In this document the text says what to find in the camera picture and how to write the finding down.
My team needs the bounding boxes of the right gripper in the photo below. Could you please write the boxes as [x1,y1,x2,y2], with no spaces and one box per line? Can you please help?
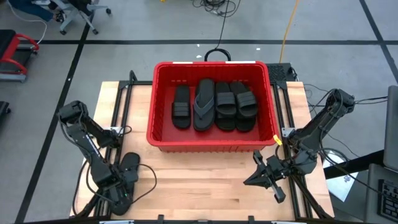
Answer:
[244,150,292,204]

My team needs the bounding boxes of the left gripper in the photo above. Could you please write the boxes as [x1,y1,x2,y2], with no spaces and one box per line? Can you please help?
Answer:
[107,179,134,214]

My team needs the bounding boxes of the black flip-flop pale sole edge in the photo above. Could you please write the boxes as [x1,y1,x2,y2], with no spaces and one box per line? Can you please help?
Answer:
[111,152,141,217]

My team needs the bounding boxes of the black slide sandal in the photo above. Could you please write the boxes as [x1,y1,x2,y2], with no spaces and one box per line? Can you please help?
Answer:
[215,111,236,131]
[215,82,237,118]
[171,85,192,130]
[235,116,257,133]

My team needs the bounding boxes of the grey mesh office chair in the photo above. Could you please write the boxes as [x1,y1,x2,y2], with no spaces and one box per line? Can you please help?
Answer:
[229,81,259,121]

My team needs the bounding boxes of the red plastic bin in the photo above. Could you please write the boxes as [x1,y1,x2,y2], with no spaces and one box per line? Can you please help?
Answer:
[146,60,280,153]

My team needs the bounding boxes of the white paper sheet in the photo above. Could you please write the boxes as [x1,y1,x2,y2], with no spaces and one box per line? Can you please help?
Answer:
[323,151,358,202]

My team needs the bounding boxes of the black desk bar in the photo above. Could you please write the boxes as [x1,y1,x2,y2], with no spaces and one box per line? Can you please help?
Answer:
[323,150,385,180]

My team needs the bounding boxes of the black perforated box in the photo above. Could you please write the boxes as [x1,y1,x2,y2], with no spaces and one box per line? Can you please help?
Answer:
[266,63,297,83]

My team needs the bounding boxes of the grey laptop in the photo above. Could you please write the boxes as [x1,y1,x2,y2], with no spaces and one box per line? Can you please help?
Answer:
[363,85,398,224]

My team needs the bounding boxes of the person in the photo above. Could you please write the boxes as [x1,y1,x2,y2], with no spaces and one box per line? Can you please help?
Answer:
[7,0,63,22]

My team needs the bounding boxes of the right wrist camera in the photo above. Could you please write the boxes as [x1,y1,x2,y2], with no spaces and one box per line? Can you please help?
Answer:
[266,154,283,171]

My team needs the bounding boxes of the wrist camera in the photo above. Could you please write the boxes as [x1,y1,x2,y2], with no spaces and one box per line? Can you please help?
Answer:
[124,169,140,185]
[266,154,283,171]

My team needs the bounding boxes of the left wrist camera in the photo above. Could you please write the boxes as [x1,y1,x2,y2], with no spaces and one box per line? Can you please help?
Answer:
[124,169,140,185]

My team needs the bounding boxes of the black camera cable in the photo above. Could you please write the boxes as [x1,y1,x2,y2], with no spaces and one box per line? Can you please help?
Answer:
[126,163,158,205]

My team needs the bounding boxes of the black power cable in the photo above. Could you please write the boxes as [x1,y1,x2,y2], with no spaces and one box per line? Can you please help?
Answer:
[72,160,91,217]

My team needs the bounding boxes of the black looped floor cable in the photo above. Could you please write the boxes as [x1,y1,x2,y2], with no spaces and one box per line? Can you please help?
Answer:
[204,0,233,62]

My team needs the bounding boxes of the yellow floor cable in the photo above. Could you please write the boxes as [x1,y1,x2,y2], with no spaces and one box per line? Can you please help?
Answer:
[279,0,300,63]

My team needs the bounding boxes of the black cable bundle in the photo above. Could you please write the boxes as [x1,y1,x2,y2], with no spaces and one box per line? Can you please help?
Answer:
[191,0,242,18]

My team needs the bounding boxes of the white floor cable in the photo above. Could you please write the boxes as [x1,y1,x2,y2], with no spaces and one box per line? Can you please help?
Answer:
[6,0,48,44]

